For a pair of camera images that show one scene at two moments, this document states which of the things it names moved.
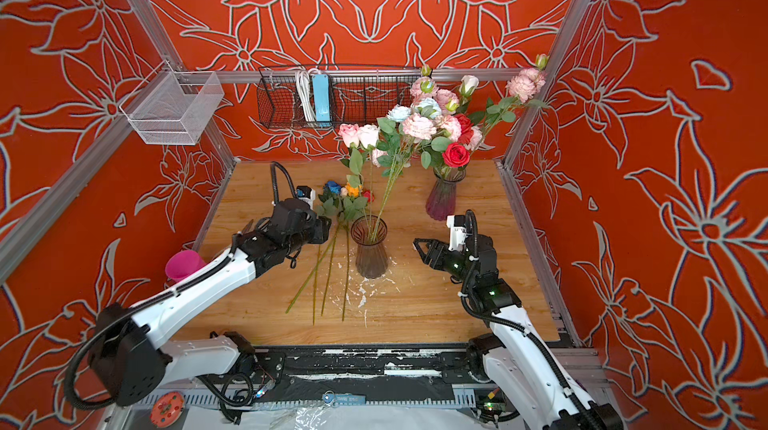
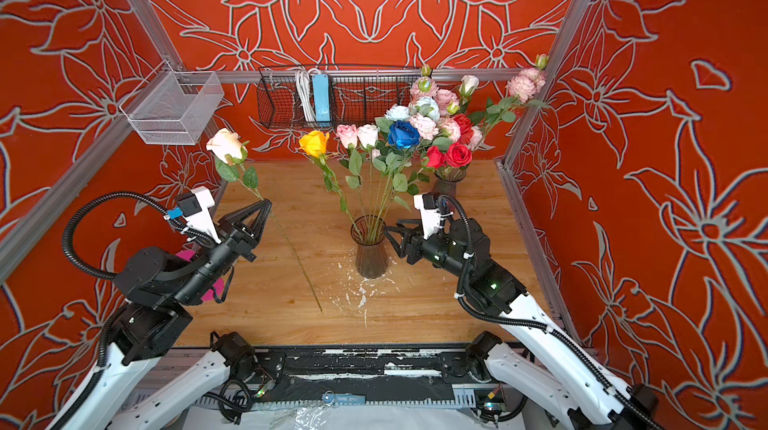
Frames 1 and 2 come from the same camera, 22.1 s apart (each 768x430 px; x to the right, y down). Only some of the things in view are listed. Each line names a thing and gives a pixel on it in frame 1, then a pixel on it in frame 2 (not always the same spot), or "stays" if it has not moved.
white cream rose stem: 369,135 stays
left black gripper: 322,229 → 243,240
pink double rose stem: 426,87 stays
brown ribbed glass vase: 369,232 stays
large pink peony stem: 450,126 stays
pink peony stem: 524,86 stays
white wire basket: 173,107 stays
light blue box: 322,100 stays
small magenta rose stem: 368,196 → 435,158
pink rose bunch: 398,131 → 442,118
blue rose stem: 327,190 → 404,135
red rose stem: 454,155 stays
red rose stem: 467,129 stays
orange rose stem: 352,190 → 314,144
